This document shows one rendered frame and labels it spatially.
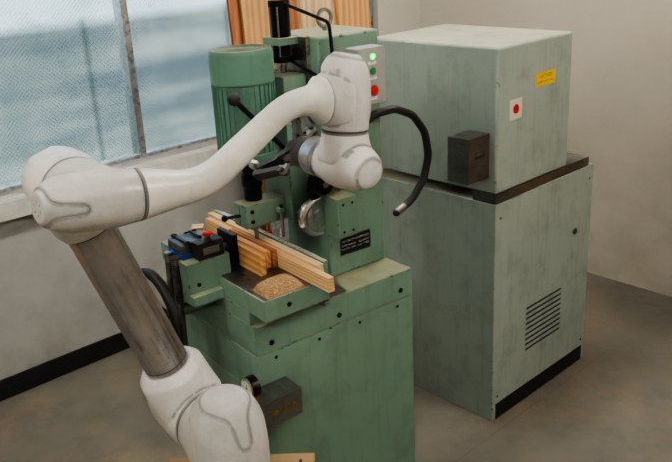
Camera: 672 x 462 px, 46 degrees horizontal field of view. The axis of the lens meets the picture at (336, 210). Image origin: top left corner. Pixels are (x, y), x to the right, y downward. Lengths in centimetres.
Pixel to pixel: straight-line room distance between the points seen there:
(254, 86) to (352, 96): 55
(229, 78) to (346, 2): 207
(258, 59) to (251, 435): 97
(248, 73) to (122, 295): 73
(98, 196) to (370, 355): 126
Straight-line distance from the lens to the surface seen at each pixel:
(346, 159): 166
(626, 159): 416
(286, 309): 211
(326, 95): 163
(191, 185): 152
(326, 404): 242
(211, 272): 222
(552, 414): 325
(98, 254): 165
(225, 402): 169
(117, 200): 144
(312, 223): 227
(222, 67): 214
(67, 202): 143
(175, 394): 181
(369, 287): 236
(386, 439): 267
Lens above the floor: 179
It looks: 19 degrees down
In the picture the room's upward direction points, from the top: 3 degrees counter-clockwise
